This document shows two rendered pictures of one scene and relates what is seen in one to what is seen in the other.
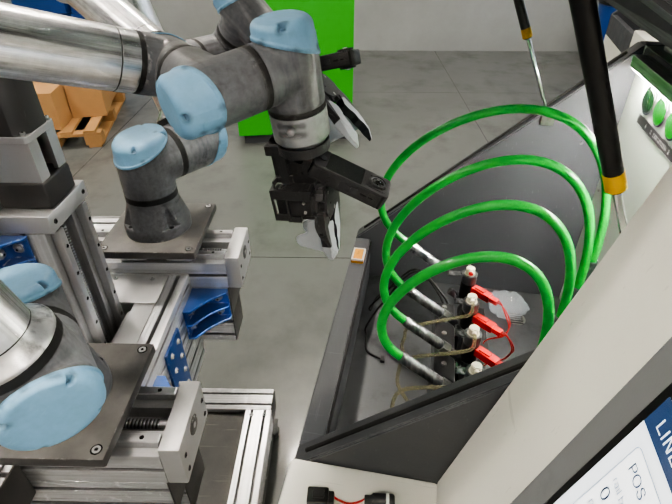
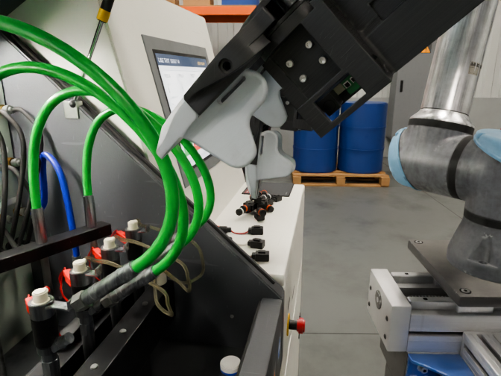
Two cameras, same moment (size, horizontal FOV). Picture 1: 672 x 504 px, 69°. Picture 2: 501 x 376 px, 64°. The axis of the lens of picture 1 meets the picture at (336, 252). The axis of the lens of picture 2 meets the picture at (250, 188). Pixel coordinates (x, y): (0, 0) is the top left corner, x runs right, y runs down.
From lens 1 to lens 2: 120 cm
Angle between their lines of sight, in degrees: 129
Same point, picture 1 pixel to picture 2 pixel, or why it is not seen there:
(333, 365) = (253, 357)
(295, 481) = (278, 265)
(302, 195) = not seen: hidden behind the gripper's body
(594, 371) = (147, 82)
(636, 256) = (121, 38)
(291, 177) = not seen: hidden behind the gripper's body
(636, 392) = (153, 64)
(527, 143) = not seen: outside the picture
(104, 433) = (423, 247)
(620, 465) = (165, 80)
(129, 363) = (462, 280)
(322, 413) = (263, 316)
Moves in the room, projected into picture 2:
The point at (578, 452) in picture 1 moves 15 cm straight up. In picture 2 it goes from (163, 99) to (159, 28)
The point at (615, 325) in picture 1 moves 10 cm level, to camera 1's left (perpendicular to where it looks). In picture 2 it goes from (137, 63) to (186, 63)
